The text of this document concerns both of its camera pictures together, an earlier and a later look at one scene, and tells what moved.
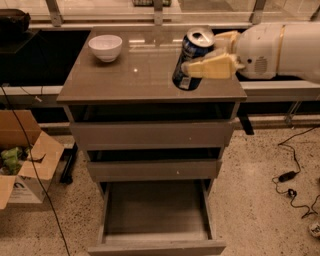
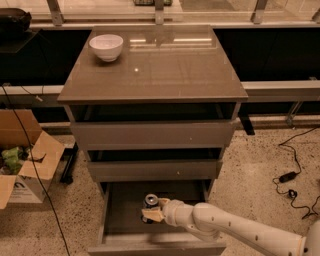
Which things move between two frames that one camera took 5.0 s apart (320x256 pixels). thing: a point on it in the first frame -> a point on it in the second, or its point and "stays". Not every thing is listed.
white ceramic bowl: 106,47 stays
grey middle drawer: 152,171 stays
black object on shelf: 13,21 stays
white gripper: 257,50 -> 172,211
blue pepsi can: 197,42 -> 151,200
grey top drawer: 155,135 stays
